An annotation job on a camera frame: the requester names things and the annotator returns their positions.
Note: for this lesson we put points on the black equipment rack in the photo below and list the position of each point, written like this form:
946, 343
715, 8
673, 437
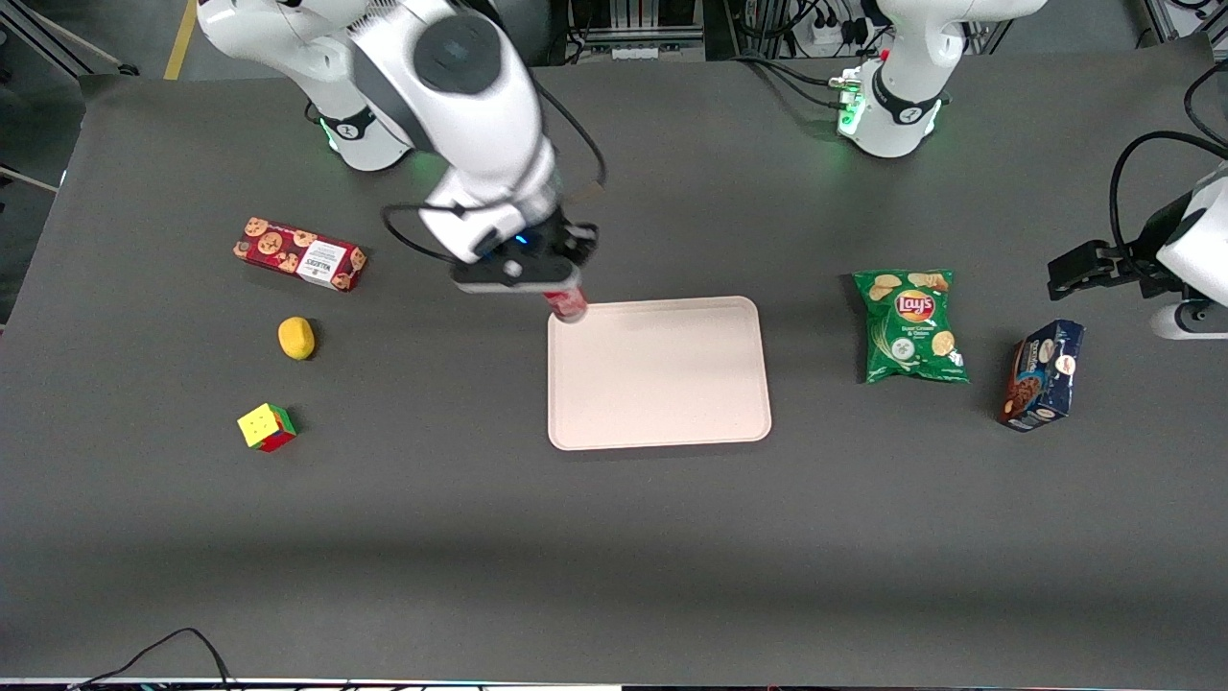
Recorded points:
633, 29

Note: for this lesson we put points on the blue cookie box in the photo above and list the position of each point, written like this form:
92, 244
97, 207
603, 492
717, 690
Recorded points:
1041, 376

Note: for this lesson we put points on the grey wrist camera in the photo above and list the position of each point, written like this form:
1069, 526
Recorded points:
1190, 321
499, 276

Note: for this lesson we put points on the yellow lemon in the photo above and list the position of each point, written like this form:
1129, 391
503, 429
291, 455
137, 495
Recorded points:
296, 338

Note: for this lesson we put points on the colourful puzzle cube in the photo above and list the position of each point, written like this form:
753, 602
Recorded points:
266, 427

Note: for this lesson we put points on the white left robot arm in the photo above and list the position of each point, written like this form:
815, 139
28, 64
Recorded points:
907, 106

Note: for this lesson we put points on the aluminium frame profile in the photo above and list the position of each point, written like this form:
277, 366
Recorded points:
1175, 19

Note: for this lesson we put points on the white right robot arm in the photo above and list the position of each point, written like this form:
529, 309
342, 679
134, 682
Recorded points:
460, 106

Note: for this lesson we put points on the white power strip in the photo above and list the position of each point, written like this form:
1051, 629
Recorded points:
830, 34

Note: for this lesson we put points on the red coke bottle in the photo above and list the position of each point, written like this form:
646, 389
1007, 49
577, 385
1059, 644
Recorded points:
567, 303

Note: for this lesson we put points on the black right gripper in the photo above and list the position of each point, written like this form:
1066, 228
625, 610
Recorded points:
572, 242

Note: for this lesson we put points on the green Lay's chips bag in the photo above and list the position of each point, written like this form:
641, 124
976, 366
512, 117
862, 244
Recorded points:
911, 326

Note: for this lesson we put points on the beige plastic tray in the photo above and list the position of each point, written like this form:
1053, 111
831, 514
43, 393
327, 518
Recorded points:
662, 374

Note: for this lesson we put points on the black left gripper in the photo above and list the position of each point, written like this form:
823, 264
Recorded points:
1132, 260

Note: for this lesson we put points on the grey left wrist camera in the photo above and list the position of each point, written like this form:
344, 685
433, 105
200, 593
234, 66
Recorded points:
1190, 321

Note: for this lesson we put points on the red cookie box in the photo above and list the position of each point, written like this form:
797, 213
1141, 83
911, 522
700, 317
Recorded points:
299, 253

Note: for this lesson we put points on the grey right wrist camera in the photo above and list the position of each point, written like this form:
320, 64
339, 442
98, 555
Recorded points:
499, 276

